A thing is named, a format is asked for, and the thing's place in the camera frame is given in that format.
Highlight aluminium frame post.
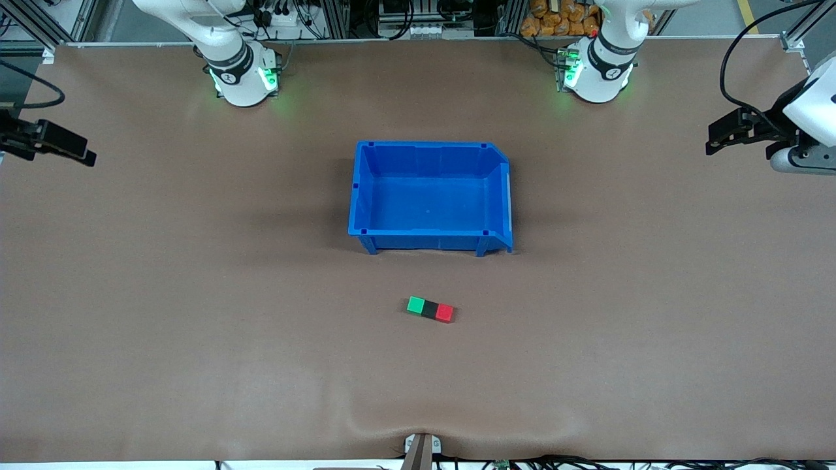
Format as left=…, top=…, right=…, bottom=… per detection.
left=0, top=0, right=59, bottom=65
left=780, top=0, right=836, bottom=53

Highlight large table mat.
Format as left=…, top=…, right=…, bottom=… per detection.
left=0, top=36, right=836, bottom=463

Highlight metal table edge clamp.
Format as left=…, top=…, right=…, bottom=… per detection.
left=402, top=432, right=442, bottom=470

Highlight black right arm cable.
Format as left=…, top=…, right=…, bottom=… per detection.
left=0, top=59, right=67, bottom=110

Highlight orange snack bags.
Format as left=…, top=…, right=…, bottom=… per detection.
left=520, top=0, right=602, bottom=38

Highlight white power strip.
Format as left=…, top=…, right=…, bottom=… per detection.
left=251, top=0, right=308, bottom=41

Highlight grey equipment box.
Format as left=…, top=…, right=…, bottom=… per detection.
left=378, top=0, right=475, bottom=40

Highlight blue plastic storage bin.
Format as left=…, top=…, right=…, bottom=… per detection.
left=347, top=140, right=515, bottom=257

